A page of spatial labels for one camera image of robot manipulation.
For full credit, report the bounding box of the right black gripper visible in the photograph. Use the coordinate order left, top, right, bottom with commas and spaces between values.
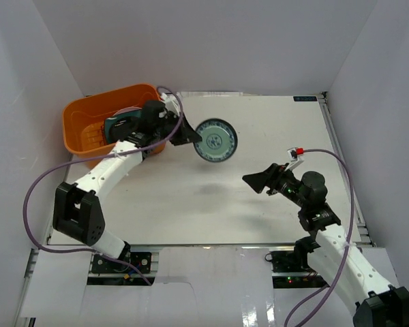
242, 163, 308, 209

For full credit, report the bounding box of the blue patterned small plate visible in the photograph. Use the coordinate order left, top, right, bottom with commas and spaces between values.
194, 118, 239, 163

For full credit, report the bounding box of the teal square plate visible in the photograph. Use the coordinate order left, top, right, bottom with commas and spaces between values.
104, 108, 147, 144

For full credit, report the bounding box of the black round plate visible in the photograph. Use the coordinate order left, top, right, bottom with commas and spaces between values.
108, 116, 139, 143

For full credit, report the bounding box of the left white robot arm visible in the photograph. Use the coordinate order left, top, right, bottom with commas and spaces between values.
52, 95, 202, 272

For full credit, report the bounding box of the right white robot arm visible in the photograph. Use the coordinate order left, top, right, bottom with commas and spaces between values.
242, 163, 409, 326

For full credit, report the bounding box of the orange plastic bin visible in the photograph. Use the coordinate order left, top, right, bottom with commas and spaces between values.
62, 84, 160, 159

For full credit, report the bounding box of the blue table label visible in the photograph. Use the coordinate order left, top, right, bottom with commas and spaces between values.
293, 95, 318, 102

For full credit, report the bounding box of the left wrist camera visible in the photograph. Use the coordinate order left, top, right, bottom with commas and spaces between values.
160, 93, 180, 116

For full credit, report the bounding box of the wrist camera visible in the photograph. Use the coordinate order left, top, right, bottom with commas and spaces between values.
160, 93, 180, 116
286, 147, 304, 171

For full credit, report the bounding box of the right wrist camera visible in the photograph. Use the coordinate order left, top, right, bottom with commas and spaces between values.
286, 147, 304, 171

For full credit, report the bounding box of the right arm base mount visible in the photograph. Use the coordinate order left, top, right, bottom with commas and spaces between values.
264, 236, 329, 289

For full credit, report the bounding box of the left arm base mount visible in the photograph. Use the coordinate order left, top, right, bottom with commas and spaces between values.
87, 250, 157, 285

